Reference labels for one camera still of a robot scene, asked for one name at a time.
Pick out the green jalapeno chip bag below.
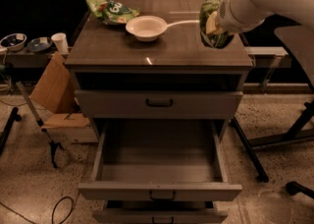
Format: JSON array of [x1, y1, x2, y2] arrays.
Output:
[[199, 0, 234, 49]]

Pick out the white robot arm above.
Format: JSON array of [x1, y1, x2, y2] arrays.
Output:
[[205, 0, 314, 34]]

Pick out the grey drawer cabinet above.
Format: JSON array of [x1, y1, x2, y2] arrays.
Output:
[[64, 0, 254, 224]]

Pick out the green snack bag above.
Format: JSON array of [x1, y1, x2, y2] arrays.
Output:
[[85, 0, 139, 25]]

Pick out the grey top drawer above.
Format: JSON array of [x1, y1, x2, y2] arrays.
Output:
[[76, 90, 242, 119]]

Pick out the grey open middle drawer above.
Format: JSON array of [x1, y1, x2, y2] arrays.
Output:
[[78, 120, 242, 201]]

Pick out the grey bottom drawer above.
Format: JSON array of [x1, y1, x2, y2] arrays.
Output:
[[93, 200, 228, 224]]

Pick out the white bowl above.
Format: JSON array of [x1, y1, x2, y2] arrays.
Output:
[[126, 16, 168, 42]]

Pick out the dark side table top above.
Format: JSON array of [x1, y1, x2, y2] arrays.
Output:
[[275, 26, 314, 85]]

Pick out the white paper cup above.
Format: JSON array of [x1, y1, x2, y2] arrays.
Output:
[[51, 32, 69, 55]]

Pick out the brown cardboard box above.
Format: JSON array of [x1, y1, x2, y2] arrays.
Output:
[[30, 52, 98, 143]]

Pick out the blue bowl right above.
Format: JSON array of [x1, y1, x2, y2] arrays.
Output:
[[27, 36, 53, 53]]

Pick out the black caster foot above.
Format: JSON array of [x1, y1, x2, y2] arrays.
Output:
[[286, 181, 314, 199]]

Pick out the grabber stick tool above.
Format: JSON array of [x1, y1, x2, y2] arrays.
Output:
[[16, 81, 63, 169]]

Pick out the black pole left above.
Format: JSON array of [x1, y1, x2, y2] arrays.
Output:
[[0, 107, 22, 154]]

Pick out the black floor cable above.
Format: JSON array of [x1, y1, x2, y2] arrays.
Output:
[[0, 196, 76, 224]]

